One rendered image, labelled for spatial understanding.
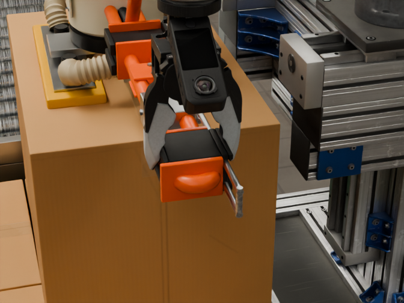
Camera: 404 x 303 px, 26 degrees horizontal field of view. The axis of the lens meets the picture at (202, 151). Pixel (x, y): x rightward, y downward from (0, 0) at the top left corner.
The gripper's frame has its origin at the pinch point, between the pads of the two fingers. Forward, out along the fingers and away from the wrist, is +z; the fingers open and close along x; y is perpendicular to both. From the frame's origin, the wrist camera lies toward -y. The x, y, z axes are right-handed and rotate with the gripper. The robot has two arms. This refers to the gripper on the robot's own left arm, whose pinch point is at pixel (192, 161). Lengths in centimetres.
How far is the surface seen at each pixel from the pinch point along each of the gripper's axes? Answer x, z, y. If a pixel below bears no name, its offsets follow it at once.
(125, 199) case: 4.2, 23.2, 29.4
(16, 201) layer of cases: 21, 52, 80
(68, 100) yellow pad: 11.1, 11.3, 43.3
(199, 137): -1.1, -2.3, 1.4
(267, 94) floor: -84, 105, 224
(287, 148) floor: -78, 105, 179
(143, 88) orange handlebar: 2.5, -1.0, 19.3
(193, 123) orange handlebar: -1.9, -0.9, 7.7
